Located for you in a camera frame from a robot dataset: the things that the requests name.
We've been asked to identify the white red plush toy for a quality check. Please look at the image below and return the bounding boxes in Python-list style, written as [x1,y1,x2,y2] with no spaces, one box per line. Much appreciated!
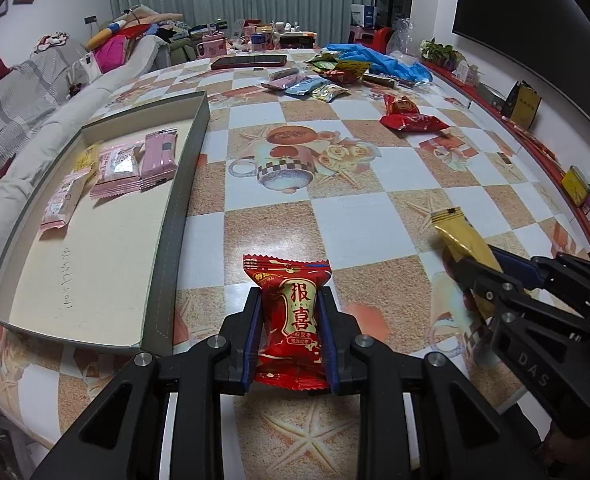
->
[35,32,70,55]

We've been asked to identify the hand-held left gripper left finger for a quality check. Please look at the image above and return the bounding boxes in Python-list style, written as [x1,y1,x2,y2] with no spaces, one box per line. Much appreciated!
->
[28,285,263,480]

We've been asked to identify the white small cartons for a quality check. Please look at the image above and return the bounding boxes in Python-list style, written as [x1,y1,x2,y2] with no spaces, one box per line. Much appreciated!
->
[452,60,480,86]

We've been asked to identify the yellow clear snack packet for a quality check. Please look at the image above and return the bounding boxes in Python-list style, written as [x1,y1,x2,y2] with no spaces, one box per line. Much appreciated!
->
[75,142,101,181]

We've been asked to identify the black phone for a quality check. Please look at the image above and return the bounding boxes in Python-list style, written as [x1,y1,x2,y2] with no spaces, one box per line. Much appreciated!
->
[210,54,288,71]

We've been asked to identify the grey shallow cardboard box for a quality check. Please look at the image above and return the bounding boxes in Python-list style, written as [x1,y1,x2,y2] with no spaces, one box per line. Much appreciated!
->
[0,91,211,353]

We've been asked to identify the yellow small box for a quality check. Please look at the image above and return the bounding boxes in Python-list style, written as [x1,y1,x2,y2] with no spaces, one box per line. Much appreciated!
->
[561,165,590,206]

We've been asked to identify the gold slim snack packet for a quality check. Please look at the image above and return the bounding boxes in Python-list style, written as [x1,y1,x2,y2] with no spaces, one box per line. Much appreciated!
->
[431,208,506,321]

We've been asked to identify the pink mug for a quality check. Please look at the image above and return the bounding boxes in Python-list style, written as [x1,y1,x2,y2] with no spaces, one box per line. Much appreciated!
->
[197,35,226,58]

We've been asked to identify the clear plastic bag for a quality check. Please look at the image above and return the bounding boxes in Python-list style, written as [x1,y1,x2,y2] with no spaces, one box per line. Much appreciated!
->
[389,19,421,61]

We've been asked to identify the black television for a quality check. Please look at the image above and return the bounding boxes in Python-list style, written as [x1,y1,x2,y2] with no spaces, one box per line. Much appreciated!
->
[452,0,590,156]

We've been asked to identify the pile of colourful clothes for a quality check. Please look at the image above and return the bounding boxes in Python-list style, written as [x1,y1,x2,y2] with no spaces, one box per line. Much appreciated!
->
[85,5,191,73]

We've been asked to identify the blue white carton box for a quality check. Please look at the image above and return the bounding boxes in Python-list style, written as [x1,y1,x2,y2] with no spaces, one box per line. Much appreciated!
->
[351,4,377,28]

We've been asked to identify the red plastic stool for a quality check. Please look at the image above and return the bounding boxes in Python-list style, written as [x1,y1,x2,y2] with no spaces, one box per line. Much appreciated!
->
[350,27,393,53]

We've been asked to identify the pink slim snack packet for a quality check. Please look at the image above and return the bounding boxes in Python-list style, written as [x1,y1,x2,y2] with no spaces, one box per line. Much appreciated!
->
[139,127,178,191]

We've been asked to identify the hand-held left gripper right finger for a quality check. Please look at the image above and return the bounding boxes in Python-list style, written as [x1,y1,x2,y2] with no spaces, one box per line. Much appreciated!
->
[316,285,546,480]

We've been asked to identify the blue plastic bag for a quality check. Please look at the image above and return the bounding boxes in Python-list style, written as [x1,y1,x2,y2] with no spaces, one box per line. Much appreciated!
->
[325,42,433,88]

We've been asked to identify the black yellow paper bag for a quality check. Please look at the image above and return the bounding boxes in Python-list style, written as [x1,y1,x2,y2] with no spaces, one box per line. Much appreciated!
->
[502,80,543,128]

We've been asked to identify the red long cabinet ledge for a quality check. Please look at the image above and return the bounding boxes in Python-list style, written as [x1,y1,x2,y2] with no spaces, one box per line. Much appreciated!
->
[420,57,590,251]

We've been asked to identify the pink printed snack packet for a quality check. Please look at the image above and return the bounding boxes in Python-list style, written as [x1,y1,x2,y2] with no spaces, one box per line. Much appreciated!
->
[39,167,92,232]
[90,141,146,198]

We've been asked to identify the dark rectangular box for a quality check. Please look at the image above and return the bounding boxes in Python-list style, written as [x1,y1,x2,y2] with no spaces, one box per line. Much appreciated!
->
[278,32,318,50]

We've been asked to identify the grey covered sofa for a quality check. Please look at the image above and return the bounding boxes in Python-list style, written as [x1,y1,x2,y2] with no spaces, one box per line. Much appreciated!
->
[0,35,171,281]

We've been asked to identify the yellow red snack packet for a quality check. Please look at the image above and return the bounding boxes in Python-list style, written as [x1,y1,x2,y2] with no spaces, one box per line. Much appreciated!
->
[325,60,371,83]

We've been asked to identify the small leafy potted plant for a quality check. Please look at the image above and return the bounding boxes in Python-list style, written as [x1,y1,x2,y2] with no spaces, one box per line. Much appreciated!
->
[420,38,458,66]

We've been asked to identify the pale pink snack packet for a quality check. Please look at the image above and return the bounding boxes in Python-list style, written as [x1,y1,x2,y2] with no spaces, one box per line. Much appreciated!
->
[261,72,306,90]

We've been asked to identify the dark long snack packet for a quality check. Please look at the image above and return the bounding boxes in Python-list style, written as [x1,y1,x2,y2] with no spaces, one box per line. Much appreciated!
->
[362,72,401,88]

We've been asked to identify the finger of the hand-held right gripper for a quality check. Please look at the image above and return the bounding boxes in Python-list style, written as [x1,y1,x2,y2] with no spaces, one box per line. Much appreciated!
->
[444,250,590,423]
[490,246,590,333]

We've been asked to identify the shiny silver snack packet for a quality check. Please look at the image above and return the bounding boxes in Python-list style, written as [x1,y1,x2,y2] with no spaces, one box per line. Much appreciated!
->
[311,82,350,103]

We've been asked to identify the light blue snack packet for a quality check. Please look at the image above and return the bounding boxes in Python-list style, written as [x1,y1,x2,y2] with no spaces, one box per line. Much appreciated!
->
[285,77,321,97]

